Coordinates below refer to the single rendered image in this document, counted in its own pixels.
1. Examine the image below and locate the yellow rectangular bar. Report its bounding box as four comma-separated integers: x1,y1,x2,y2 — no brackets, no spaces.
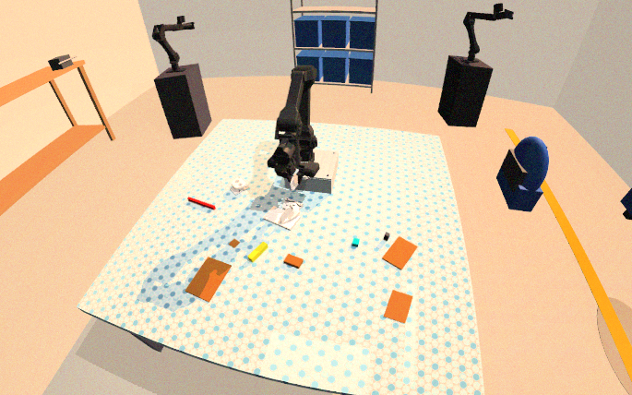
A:
248,242,268,261

